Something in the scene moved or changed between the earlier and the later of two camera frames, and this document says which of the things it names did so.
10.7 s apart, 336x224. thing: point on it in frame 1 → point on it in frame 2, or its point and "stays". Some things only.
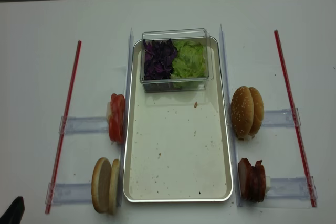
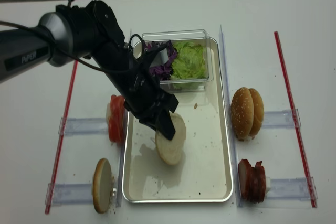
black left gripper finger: (14, 213) → (130, 73)
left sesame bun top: (242, 112) stays
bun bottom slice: (114, 185) → (170, 151)
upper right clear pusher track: (281, 118) stays
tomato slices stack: (117, 118) stays
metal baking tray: (177, 144) stays
